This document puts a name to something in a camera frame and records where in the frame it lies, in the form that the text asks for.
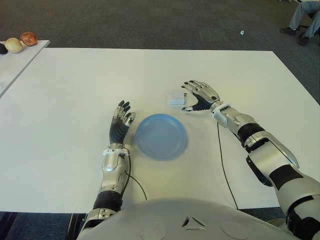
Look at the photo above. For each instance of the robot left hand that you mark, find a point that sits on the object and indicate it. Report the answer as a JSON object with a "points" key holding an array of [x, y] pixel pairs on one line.
{"points": [[117, 132]]}

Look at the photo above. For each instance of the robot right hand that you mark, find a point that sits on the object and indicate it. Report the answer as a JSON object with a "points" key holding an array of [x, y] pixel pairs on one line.
{"points": [[206, 93]]}

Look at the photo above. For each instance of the white charger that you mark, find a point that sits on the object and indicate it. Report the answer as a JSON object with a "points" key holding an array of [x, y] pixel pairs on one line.
{"points": [[176, 98]]}

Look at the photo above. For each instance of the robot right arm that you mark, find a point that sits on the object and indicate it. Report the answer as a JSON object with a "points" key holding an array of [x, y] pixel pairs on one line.
{"points": [[262, 140]]}

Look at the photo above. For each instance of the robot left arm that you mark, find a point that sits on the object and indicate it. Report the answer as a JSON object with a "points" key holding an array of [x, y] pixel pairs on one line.
{"points": [[112, 165]]}

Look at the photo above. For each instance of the blue plate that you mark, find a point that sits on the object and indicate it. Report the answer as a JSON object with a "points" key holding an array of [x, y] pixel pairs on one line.
{"points": [[161, 137]]}

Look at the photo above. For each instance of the grey robot torso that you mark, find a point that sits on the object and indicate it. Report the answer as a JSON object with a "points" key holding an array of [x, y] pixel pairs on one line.
{"points": [[187, 220]]}

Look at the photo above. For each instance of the seated person legs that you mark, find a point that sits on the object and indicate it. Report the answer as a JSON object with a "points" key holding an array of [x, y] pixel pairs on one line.
{"points": [[298, 15]]}

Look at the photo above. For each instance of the brown round bread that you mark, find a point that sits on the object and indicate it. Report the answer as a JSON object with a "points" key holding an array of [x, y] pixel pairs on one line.
{"points": [[28, 38]]}

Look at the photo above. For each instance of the beige round bread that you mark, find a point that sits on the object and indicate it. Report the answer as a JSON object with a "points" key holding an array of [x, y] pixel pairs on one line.
{"points": [[14, 45]]}

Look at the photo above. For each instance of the black round item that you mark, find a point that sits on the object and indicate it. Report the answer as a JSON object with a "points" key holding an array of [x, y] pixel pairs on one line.
{"points": [[3, 48]]}

